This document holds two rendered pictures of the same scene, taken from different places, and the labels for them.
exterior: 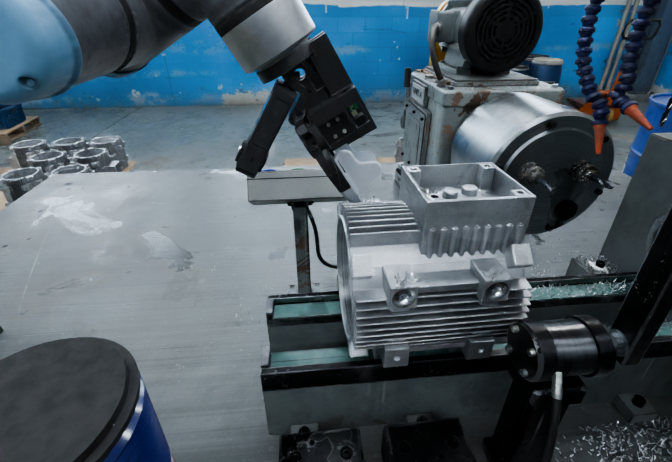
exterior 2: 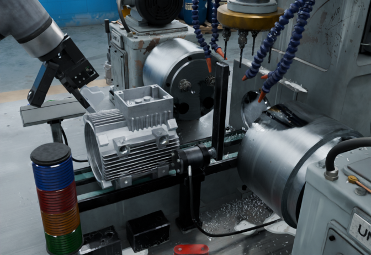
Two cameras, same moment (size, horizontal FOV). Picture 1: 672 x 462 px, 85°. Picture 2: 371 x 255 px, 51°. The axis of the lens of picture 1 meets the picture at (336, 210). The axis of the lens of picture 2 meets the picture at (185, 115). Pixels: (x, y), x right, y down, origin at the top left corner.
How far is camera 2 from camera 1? 0.53 m
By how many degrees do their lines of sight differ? 20
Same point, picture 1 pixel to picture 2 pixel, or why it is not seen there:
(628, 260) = (238, 123)
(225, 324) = (14, 208)
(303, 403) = (82, 222)
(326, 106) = (74, 69)
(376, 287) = (111, 149)
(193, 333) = not seen: outside the picture
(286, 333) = not seen: hidden behind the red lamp
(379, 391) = (121, 207)
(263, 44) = (43, 47)
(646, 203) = (238, 93)
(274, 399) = not seen: hidden behind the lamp
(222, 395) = (28, 240)
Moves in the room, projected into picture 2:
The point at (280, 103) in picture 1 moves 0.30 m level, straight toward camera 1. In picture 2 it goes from (51, 70) to (95, 125)
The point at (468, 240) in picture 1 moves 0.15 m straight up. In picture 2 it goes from (149, 121) to (147, 63)
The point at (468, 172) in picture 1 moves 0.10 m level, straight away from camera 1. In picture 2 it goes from (146, 90) to (149, 76)
